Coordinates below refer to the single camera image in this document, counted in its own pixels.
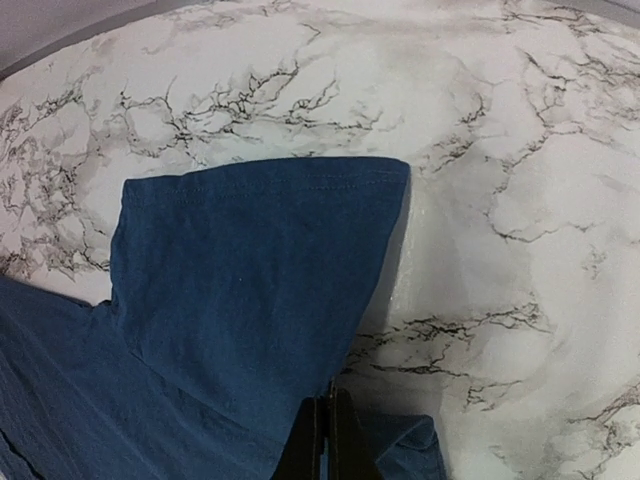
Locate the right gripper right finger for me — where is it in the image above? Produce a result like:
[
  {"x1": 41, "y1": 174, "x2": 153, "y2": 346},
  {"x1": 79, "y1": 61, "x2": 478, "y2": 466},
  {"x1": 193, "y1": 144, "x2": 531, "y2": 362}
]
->
[{"x1": 329, "y1": 387, "x2": 383, "y2": 480}]

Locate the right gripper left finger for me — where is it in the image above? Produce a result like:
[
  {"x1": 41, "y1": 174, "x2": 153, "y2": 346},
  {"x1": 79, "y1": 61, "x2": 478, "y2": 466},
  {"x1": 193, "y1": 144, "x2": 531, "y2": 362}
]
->
[{"x1": 272, "y1": 397, "x2": 328, "y2": 480}]

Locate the blue t-shirt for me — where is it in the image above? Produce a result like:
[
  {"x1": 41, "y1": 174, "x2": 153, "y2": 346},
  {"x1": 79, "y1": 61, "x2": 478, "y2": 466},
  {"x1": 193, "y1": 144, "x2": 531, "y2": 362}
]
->
[{"x1": 1, "y1": 157, "x2": 446, "y2": 479}]

